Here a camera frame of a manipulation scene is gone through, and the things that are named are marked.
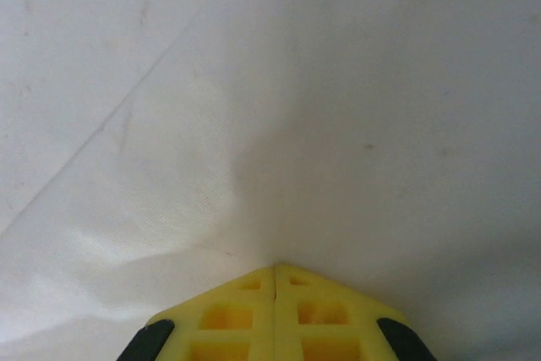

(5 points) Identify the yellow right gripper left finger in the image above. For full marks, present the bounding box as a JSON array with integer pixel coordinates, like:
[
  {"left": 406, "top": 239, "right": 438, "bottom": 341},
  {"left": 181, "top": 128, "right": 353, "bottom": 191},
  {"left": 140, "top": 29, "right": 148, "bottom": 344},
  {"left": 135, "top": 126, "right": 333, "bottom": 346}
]
[{"left": 120, "top": 266, "right": 276, "bottom": 361}]

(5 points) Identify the white t-shirt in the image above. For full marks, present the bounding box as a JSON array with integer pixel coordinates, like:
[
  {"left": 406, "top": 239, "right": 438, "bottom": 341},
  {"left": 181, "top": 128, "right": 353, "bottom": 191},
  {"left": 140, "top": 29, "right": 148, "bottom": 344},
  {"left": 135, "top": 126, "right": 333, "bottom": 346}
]
[{"left": 0, "top": 0, "right": 541, "bottom": 361}]

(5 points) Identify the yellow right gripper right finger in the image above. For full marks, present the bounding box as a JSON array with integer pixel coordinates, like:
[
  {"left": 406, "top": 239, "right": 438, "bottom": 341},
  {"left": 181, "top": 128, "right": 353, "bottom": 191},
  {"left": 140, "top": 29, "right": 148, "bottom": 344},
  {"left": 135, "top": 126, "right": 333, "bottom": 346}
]
[{"left": 273, "top": 262, "right": 437, "bottom": 361}]

